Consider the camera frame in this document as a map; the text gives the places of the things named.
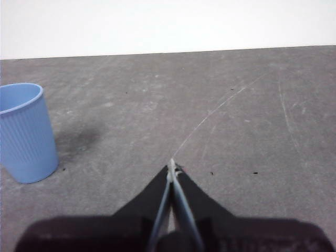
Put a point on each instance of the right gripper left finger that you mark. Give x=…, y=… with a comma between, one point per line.
x=105, y=232

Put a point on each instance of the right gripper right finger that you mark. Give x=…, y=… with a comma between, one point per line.
x=236, y=233

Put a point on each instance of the blue ribbed plastic cup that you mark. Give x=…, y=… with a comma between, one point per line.
x=26, y=141

